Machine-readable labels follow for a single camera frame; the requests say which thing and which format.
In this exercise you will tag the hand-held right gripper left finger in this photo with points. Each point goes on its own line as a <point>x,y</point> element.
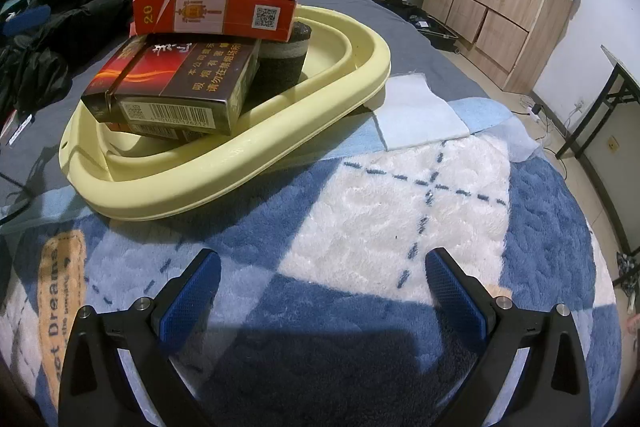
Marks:
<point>190,302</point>

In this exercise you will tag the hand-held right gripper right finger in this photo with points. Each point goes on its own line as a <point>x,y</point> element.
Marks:
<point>455,297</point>

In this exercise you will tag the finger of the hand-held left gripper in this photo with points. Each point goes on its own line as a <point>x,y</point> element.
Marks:
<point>30,18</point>

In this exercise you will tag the pale yellow plastic basin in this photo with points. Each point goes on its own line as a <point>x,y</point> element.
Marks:
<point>240,157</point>

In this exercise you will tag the dark red cigarette box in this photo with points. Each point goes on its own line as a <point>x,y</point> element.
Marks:
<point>200,77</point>

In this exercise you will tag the black foam cylinder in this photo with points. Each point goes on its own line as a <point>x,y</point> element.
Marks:
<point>282,62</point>

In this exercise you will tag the black puffer jacket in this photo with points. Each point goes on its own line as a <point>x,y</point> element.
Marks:
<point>75,22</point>

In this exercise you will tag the white paper strip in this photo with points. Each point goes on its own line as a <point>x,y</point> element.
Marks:
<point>20,129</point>

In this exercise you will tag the blue and white plush blanket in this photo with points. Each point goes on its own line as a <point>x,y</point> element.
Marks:
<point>375,217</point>

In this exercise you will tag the dark clothes pile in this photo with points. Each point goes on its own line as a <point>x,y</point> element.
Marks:
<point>629,272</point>

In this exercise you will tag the light blue cloth patch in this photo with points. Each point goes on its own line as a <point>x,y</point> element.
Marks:
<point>420,117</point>

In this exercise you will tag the white power strip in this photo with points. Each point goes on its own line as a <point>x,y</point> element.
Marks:
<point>532,108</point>

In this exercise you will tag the black case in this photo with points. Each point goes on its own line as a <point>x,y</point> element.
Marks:
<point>435,32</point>

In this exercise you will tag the black folding table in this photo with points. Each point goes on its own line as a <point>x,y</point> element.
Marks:
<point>620,77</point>

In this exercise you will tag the yellow wall outlet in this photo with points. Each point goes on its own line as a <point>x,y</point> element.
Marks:
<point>611,144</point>

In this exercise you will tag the white wall outlet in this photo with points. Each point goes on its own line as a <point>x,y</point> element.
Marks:
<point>577,105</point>

